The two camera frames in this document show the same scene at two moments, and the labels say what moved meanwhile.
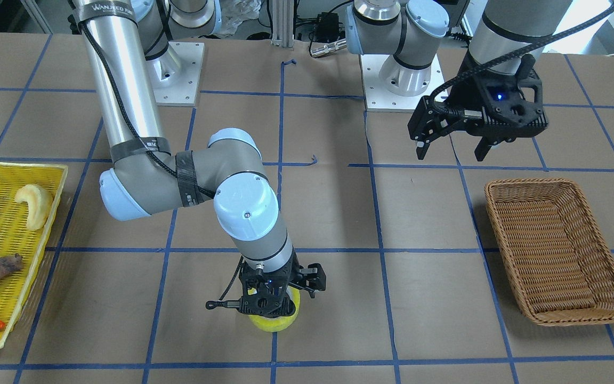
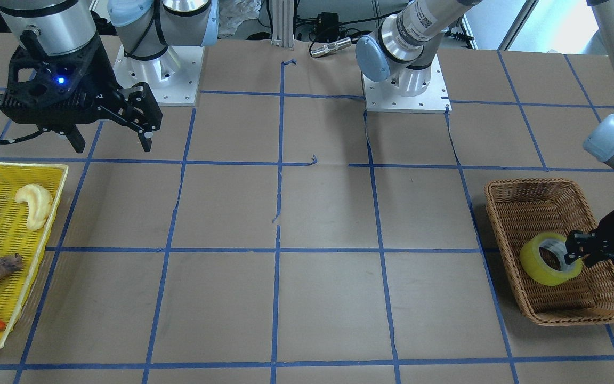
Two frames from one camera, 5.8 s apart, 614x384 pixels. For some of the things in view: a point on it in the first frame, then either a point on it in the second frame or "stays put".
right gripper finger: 313,279 -> 144,114
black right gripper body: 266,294 -> 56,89
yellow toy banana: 37,204 stays put
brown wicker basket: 559,261 stays put
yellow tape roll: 274,325 -> 533,265
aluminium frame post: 283,23 stays put
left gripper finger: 431,120 -> 581,245
